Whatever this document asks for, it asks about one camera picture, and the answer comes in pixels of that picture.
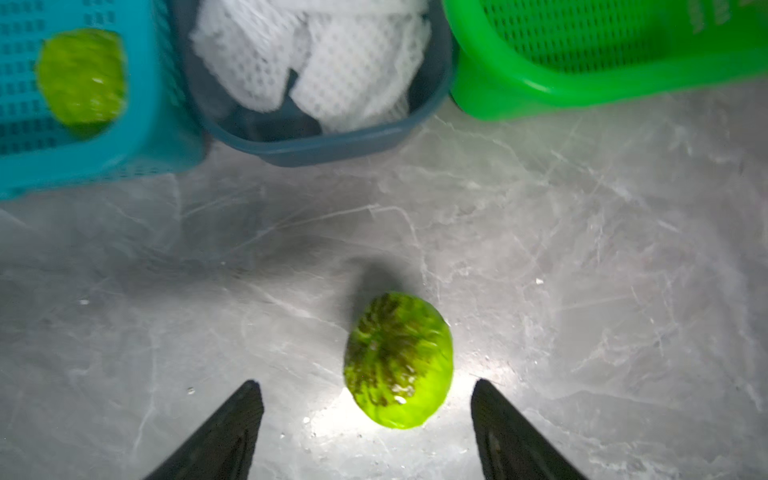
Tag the bright green plastic basket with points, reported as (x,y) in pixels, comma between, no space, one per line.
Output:
(523,58)

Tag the dark-topped green custard apple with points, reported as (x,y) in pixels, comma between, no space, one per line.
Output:
(399,361)

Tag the grey bin of nets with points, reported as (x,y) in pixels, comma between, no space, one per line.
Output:
(290,138)

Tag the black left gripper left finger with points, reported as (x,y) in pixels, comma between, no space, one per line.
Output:
(223,447)

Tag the green custard apple at edge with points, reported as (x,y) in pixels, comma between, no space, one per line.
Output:
(81,76)

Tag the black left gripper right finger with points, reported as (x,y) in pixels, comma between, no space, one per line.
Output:
(509,446)

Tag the teal plastic basket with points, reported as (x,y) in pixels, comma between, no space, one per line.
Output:
(156,132)

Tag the pile of white foam nets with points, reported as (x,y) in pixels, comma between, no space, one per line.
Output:
(347,64)

